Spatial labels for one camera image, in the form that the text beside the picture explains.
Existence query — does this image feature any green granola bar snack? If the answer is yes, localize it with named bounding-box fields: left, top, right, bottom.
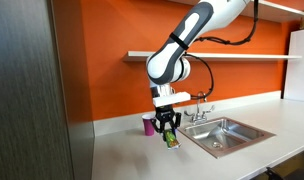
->
left=163, top=129, right=181, bottom=151

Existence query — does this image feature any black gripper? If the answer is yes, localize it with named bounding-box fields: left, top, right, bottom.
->
left=151, top=104, right=182, bottom=136

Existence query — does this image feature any long white wall shelf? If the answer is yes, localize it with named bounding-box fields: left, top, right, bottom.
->
left=122, top=50, right=303, bottom=63

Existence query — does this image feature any purple plastic cup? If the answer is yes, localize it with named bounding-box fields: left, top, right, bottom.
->
left=141, top=113, right=157, bottom=137

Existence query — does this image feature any black looping camera cable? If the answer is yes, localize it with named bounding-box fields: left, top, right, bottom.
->
left=183, top=53, right=215, bottom=101

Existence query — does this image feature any white tall cabinet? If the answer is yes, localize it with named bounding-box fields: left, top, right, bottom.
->
left=283, top=27, right=304, bottom=103

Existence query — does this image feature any high white wall shelf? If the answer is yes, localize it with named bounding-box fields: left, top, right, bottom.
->
left=168, top=0, right=304, bottom=24

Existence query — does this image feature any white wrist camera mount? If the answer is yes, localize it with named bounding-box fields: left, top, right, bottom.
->
left=152, top=91, right=192, bottom=108

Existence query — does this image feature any stainless steel sink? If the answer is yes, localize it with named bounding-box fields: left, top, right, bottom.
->
left=177, top=116, right=277, bottom=160

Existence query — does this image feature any chrome faucet with black handles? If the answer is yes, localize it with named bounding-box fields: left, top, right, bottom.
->
left=183, top=91, right=216, bottom=125

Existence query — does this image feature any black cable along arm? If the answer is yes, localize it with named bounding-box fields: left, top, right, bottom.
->
left=194, top=0, right=260, bottom=46

